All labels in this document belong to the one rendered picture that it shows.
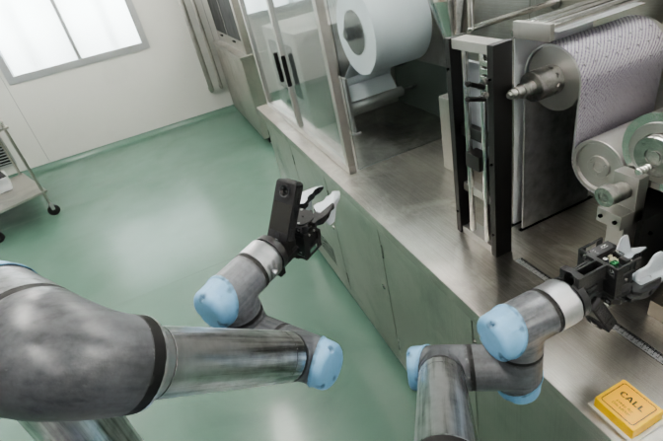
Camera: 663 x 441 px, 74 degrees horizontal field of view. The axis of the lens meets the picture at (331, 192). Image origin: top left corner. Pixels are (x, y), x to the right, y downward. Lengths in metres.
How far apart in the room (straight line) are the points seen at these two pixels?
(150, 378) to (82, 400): 0.06
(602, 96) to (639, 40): 0.14
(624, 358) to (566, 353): 0.10
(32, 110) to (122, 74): 1.08
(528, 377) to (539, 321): 0.11
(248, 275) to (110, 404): 0.33
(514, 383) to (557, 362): 0.20
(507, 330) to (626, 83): 0.62
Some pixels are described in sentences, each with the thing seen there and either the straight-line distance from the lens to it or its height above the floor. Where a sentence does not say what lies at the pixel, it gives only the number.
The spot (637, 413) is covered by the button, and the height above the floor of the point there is 0.92.
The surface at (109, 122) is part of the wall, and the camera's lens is 6.15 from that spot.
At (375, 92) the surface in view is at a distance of 1.64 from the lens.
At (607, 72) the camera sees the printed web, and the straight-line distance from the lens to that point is 1.07.
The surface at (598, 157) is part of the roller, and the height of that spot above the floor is 1.20.
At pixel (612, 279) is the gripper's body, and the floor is 1.14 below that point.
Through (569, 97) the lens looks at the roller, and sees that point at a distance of 1.05.
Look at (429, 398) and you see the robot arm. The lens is 0.65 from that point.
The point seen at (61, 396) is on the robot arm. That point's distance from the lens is 0.46.
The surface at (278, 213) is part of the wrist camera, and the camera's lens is 0.80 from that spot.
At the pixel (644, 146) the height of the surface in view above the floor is 1.26.
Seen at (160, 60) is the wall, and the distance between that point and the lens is 6.00.
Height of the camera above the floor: 1.68
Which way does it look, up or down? 29 degrees down
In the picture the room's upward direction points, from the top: 13 degrees counter-clockwise
